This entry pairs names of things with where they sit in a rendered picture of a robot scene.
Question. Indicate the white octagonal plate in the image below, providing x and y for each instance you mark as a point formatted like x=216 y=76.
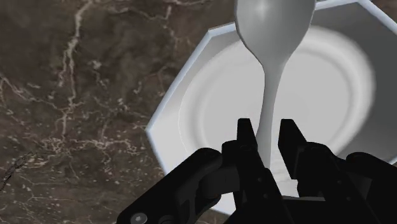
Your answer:
x=322 y=93

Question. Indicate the white spoon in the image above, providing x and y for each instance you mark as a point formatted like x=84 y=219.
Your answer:
x=273 y=37

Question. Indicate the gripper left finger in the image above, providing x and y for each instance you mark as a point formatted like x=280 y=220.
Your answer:
x=248 y=173

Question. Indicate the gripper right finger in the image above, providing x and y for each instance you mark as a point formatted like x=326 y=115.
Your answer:
x=325 y=173

